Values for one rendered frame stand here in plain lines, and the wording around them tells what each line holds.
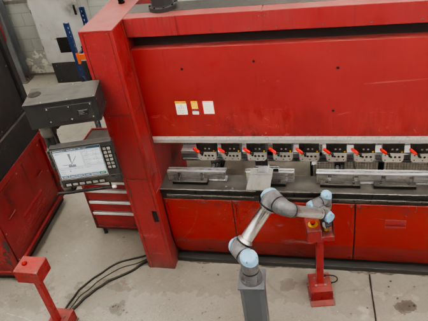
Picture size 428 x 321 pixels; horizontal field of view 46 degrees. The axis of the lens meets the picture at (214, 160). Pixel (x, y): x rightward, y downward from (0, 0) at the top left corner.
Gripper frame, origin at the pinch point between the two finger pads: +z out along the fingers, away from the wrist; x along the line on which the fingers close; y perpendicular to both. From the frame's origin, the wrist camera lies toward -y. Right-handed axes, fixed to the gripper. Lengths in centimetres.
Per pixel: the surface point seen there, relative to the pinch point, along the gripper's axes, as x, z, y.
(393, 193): -52, -13, 16
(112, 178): 153, -52, 21
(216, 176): 81, -14, 54
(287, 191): 24.8, -11.6, 31.1
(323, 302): 4, 71, -17
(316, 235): 8.5, -0.7, -6.4
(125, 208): 174, 41, 83
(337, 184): -13.4, -14.8, 30.2
